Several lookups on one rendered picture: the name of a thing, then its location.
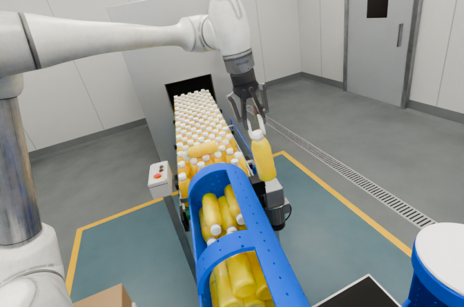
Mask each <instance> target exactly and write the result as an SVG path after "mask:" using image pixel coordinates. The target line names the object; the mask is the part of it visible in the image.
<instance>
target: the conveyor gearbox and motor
mask: <svg viewBox="0 0 464 307"><path fill-rule="evenodd" d="M265 184H266V187H267V188H266V194H264V202H265V213H266V216H267V218H268V220H269V222H270V224H271V227H272V229H273V230H274V231H279V230H282V229H283V228H284V227H285V221H286V220H288V218H289V217H290V215H291V205H290V203H289V201H288V200H287V198H284V190H283V187H282V186H281V184H280V182H279V181H278V179H277V178H275V179H273V180H271V181H266V182H265ZM289 212H290V213H289ZM287 213H289V216H288V217H287V218H286V219H285V216H284V214H287Z"/></svg>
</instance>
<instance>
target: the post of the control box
mask: <svg viewBox="0 0 464 307"><path fill-rule="evenodd" d="M163 198H164V201H165V204H166V207H167V209H168V212H169V215H170V217H171V220H172V222H173V225H174V227H175V231H176V233H177V236H178V238H179V241H180V243H181V246H182V249H183V251H184V254H185V256H186V260H187V262H188V265H189V267H190V269H191V272H192V275H193V278H194V280H195V283H196V286H197V277H196V268H195V260H194V257H193V254H192V252H191V248H190V246H189V243H188V240H187V238H186V235H185V232H184V229H183V227H182V223H181V221H180V218H179V215H178V213H177V210H176V207H175V204H174V201H173V198H172V196H171V195H169V196H166V197H163Z"/></svg>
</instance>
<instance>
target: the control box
mask: <svg viewBox="0 0 464 307"><path fill-rule="evenodd" d="M161 165H163V171H161V172H160V171H159V169H160V166H161ZM153 169H154V170H153ZM157 173H160V174H161V176H160V177H158V178H154V175H155V174H157ZM148 187H149V189H150V192H151V194H152V196H153V199H159V198H162V197H166V196H169V195H172V194H173V188H172V172H171V169H170V166H169V164H168V161H163V162H159V163H156V164H152V165H151V166H150V172H149V177H148Z"/></svg>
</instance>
